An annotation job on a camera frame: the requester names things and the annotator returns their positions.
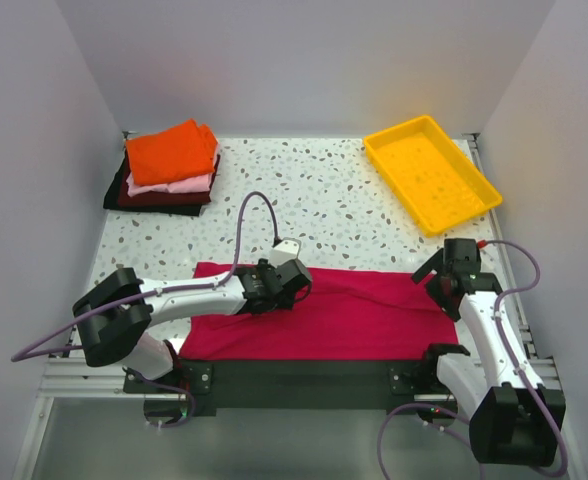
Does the orange folded t shirt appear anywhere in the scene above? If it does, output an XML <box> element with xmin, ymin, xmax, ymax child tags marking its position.
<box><xmin>125</xmin><ymin>119</ymin><xmax>218</xmax><ymax>186</ymax></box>

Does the black folded t shirt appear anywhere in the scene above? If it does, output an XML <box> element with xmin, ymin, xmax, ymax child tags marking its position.
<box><xmin>103</xmin><ymin>159</ymin><xmax>211</xmax><ymax>217</ymax></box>

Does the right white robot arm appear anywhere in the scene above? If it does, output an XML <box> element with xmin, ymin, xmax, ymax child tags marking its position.
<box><xmin>411</xmin><ymin>238</ymin><xmax>569</xmax><ymax>477</ymax></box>

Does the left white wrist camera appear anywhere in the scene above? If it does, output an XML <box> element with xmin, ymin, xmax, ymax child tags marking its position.
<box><xmin>268</xmin><ymin>238</ymin><xmax>301</xmax><ymax>266</ymax></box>

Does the yellow plastic tray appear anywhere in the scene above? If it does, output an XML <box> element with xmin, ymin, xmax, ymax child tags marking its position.
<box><xmin>363</xmin><ymin>115</ymin><xmax>503</xmax><ymax>237</ymax></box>

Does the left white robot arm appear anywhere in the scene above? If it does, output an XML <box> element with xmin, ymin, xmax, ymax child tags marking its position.
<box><xmin>72</xmin><ymin>258</ymin><xmax>312</xmax><ymax>392</ymax></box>

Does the pink folded t shirt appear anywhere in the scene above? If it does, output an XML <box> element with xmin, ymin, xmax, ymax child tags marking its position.
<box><xmin>126</xmin><ymin>154</ymin><xmax>220</xmax><ymax>197</ymax></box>

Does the maroon folded t shirt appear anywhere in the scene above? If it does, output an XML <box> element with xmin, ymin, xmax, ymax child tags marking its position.
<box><xmin>116</xmin><ymin>157</ymin><xmax>220</xmax><ymax>208</ymax></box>

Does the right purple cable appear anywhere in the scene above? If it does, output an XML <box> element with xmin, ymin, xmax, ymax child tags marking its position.
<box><xmin>377</xmin><ymin>239</ymin><xmax>570</xmax><ymax>480</ymax></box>

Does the magenta t shirt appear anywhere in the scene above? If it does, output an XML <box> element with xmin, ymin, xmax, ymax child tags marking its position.
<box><xmin>178</xmin><ymin>268</ymin><xmax>458</xmax><ymax>361</ymax></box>

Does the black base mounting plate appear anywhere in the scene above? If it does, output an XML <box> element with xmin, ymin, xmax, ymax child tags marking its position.
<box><xmin>123</xmin><ymin>357</ymin><xmax>475</xmax><ymax>419</ymax></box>

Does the aluminium frame rail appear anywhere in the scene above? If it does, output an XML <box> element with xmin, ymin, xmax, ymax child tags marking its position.
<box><xmin>37</xmin><ymin>353</ymin><xmax>125</xmax><ymax>399</ymax></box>

